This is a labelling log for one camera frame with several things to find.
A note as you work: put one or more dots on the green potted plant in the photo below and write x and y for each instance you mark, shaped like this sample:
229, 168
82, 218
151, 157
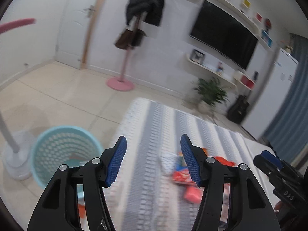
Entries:
211, 92

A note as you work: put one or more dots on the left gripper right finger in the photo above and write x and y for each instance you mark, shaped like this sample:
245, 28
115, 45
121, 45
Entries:
249, 207

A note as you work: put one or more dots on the red blue snack box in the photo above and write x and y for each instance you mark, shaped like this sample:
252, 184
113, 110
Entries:
180, 173

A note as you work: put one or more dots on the framed butterfly picture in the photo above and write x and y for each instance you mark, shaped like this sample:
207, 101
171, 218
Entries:
197, 56

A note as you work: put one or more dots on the red white wall box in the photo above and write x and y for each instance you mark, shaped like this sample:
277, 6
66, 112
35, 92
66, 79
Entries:
243, 80

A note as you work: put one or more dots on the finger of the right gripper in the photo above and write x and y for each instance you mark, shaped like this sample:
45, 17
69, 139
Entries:
264, 165
272, 159

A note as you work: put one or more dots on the blue wall box shelf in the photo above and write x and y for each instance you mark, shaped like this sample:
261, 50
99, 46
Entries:
265, 36

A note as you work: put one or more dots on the black acoustic guitar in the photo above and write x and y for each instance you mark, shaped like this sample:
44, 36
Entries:
237, 112

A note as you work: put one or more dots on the person's right hand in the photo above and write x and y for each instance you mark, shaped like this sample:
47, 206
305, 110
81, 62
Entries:
279, 206

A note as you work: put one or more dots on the pink plastic packet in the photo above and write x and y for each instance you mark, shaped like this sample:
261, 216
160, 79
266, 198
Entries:
193, 195

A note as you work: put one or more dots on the black hanging handbag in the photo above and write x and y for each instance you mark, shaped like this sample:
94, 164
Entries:
138, 38

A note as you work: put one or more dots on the lower white wall shelf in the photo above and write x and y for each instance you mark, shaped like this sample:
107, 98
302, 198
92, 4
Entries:
229, 83

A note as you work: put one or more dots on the white room door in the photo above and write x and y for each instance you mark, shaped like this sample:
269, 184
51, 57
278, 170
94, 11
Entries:
73, 30

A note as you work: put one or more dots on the black wall television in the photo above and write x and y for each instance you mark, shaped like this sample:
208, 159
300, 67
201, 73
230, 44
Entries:
221, 31

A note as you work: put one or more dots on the white refrigerator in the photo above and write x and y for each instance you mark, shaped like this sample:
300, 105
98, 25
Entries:
272, 96

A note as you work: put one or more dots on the white dotted tissue pack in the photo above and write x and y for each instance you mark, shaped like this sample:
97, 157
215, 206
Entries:
168, 162

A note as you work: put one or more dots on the upper curved white shelf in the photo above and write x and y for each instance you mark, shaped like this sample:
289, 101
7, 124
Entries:
242, 8

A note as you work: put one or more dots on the orange plastic bag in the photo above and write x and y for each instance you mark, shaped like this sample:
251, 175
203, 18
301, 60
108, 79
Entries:
222, 160

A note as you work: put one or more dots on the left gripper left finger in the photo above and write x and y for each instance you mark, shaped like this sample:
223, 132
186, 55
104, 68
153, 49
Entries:
57, 208

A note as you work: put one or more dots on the striped grey white tablecloth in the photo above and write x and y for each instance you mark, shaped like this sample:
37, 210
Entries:
144, 195

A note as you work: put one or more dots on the pink rimmed white stand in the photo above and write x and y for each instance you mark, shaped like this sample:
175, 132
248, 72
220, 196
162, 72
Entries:
17, 149

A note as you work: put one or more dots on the brown hanging handbag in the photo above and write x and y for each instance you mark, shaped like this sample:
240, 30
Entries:
124, 40

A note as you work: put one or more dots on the light blue plastic basket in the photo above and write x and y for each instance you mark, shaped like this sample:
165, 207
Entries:
65, 144

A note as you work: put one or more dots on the pink coat rack stand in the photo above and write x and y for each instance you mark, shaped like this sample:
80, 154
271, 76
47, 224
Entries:
121, 83

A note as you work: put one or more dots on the small colourful figurine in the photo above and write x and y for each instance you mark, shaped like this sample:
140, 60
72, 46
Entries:
220, 69

